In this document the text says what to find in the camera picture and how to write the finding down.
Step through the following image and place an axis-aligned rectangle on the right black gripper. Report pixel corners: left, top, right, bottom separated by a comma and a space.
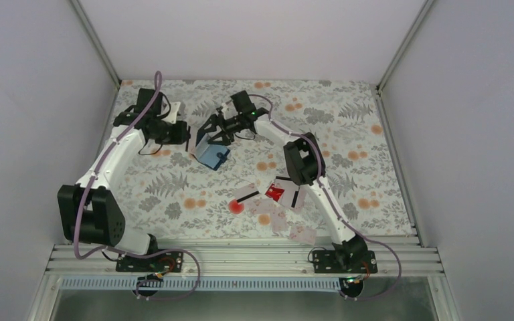
198, 113, 244, 146

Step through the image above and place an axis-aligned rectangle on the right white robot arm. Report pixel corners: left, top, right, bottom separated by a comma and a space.
197, 90, 371, 272

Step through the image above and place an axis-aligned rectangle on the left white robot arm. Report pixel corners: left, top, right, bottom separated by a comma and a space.
57, 88, 190, 271

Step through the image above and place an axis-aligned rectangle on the red credit card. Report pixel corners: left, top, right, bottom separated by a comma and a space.
265, 183, 286, 204

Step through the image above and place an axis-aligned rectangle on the floral card in middle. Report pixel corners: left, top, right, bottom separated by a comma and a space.
270, 210, 288, 233

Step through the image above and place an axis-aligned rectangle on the floral patterned table mat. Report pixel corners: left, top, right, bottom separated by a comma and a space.
113, 80, 412, 239

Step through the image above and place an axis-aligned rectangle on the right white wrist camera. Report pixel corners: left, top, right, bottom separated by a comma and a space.
216, 102, 230, 118

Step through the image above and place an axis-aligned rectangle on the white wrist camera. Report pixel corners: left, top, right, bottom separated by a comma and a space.
216, 102, 230, 118
163, 102, 182, 124

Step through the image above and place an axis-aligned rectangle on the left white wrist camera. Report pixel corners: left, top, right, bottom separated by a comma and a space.
163, 102, 182, 124

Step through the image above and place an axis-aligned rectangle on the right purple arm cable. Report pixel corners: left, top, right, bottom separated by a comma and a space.
239, 94, 404, 284

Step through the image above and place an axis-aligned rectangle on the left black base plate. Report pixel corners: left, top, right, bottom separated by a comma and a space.
116, 251, 183, 273

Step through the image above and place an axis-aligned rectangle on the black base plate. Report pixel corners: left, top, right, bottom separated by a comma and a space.
308, 249, 378, 274
116, 251, 183, 273

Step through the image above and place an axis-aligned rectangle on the floral card near rail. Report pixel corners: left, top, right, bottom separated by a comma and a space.
288, 225, 317, 245

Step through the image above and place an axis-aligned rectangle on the grey slotted cable duct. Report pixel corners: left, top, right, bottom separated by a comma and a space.
60, 276, 341, 292

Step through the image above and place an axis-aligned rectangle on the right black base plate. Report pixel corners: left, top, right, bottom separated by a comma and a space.
308, 249, 378, 274

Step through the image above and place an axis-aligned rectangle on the aluminium rail frame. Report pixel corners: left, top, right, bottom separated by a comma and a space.
46, 237, 444, 277

